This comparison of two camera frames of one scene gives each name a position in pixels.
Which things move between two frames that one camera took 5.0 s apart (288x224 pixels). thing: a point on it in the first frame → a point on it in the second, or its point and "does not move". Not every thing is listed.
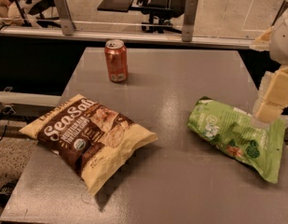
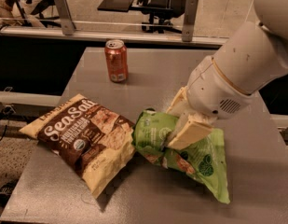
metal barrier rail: [126, 36] does not move
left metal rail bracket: [67, 25] does not move
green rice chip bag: [240, 134] → [206, 161]
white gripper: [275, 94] → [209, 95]
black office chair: [163, 4] does not move
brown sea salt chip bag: [92, 140] does not move
